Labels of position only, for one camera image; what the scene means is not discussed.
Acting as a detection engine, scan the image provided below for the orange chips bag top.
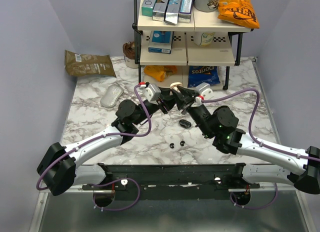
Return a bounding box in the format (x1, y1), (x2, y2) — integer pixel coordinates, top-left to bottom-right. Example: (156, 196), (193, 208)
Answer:
(217, 0), (260, 29)

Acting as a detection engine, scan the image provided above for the black earbud charging case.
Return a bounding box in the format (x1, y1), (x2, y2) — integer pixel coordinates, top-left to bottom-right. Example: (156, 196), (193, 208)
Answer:
(178, 119), (192, 129)

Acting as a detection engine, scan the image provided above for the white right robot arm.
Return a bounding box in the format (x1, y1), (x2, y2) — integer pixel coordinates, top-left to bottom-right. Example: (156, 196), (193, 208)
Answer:
(171, 86), (320, 195)

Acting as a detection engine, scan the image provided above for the brown lidded cup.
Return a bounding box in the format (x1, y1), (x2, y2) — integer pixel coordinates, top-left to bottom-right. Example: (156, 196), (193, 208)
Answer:
(122, 41), (139, 69)

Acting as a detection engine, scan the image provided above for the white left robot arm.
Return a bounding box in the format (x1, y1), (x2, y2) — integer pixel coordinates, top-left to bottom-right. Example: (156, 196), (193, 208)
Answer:
(36, 83), (176, 196)

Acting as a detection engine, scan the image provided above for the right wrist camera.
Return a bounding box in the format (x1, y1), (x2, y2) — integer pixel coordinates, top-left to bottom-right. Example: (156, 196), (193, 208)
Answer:
(194, 82), (213, 100)

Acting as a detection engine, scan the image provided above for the silver blue toothpaste box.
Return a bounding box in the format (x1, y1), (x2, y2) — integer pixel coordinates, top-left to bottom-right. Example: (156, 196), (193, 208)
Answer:
(164, 0), (182, 25)

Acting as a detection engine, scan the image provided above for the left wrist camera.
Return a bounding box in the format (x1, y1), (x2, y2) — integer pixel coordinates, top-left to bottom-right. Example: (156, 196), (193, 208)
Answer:
(143, 83), (161, 104)

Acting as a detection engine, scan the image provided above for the blue box middle shelf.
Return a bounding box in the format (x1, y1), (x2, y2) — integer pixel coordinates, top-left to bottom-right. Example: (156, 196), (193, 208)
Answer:
(148, 30), (174, 54)

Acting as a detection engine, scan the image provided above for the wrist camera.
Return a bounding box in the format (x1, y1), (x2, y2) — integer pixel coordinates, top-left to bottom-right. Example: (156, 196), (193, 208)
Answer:
(143, 83), (161, 104)
(194, 82), (213, 100)

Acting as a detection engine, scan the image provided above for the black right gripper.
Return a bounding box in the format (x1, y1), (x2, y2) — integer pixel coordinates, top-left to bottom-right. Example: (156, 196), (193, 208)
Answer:
(170, 85), (215, 139)

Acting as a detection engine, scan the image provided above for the brown snack bag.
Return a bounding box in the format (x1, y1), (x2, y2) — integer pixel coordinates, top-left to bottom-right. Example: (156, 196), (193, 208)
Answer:
(64, 50), (116, 77)

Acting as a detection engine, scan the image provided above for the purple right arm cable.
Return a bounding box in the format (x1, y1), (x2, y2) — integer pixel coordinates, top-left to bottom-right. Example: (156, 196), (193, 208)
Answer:
(199, 88), (320, 210)

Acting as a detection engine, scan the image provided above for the blue white toothpaste box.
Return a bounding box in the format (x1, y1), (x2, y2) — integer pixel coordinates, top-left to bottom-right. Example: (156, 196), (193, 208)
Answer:
(178, 0), (194, 23)

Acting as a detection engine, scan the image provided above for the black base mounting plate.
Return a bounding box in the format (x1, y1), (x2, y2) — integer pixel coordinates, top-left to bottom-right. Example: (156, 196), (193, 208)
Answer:
(82, 163), (251, 201)

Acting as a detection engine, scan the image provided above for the beige earbud charging case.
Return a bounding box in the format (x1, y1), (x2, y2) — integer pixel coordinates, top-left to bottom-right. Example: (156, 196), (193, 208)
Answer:
(170, 82), (183, 93)

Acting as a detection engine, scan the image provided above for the three-tier beige shelf rack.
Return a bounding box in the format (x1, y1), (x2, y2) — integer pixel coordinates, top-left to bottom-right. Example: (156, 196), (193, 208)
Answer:
(132, 0), (251, 90)

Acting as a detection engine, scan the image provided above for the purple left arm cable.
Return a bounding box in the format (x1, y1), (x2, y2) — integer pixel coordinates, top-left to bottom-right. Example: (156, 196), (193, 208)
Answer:
(36, 83), (153, 212)

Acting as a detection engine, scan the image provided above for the white printed mug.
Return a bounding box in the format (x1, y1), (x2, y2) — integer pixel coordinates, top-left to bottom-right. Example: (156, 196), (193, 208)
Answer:
(194, 0), (219, 13)

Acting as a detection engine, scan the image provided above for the orange snack bag bottom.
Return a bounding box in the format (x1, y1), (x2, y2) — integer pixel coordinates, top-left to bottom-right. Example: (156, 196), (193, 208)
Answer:
(144, 65), (178, 82)

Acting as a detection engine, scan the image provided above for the blue Doritos bag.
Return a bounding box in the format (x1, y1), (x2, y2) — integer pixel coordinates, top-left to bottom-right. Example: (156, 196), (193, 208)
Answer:
(187, 65), (220, 88)

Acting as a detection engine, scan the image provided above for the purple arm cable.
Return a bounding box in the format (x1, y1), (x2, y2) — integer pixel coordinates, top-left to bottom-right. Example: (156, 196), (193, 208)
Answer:
(199, 88), (320, 210)
(36, 83), (153, 212)

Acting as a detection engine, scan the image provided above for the teal toothpaste box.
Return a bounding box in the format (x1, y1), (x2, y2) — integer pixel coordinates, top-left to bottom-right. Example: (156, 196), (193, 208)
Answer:
(141, 0), (157, 17)

